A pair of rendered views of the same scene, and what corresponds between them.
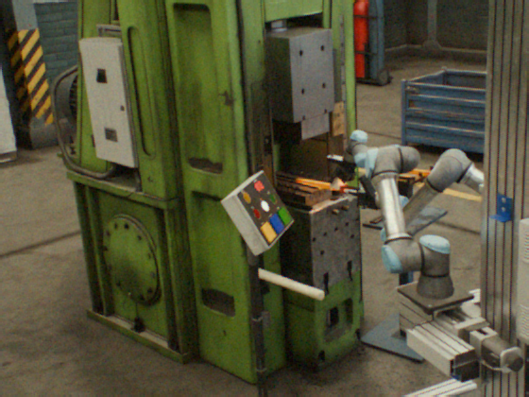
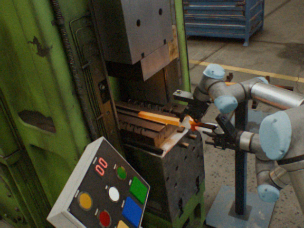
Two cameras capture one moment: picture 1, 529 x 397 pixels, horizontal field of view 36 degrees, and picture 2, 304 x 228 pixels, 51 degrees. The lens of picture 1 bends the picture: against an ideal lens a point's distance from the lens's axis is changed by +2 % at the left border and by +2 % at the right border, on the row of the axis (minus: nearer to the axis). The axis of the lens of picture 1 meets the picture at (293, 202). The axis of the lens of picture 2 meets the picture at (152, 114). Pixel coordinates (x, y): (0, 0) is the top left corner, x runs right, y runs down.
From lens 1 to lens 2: 2.66 m
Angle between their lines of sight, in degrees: 12
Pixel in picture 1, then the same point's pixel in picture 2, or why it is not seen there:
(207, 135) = (32, 88)
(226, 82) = (32, 25)
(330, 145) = (166, 71)
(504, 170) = not seen: outside the picture
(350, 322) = (199, 218)
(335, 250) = (186, 175)
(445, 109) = (206, 13)
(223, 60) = not seen: outside the picture
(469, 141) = (223, 31)
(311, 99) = (148, 31)
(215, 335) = not seen: outside the picture
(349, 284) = (198, 194)
